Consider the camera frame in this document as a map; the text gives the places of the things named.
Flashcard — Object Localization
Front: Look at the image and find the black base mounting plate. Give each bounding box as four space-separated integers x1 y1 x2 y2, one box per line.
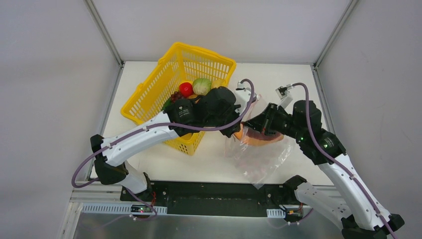
137 181 303 218

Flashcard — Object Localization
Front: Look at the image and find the yellow pear toy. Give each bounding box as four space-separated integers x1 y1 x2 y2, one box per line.
211 79 227 89

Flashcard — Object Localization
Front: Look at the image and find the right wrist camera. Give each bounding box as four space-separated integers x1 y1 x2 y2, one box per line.
276 85 293 109

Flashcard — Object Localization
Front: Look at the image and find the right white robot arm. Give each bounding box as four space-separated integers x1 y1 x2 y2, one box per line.
244 100 405 239

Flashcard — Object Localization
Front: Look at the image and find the red tomato toy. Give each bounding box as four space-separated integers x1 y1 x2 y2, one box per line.
179 82 194 98

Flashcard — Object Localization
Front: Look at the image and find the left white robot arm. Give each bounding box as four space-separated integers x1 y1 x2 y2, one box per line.
90 87 251 201

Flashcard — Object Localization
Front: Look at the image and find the green cabbage toy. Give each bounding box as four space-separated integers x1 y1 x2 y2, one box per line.
192 78 211 95

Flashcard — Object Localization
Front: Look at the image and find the purple grapes toy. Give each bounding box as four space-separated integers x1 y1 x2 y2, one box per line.
170 91 185 103

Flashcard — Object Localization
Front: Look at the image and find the green bean toy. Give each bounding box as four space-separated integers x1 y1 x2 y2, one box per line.
161 99 173 111

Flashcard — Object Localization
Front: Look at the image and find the clear pink-dotted zip bag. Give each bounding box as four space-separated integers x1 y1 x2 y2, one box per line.
224 96 295 189

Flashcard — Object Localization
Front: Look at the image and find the yellow plastic basket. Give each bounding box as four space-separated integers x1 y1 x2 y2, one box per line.
120 42 237 156

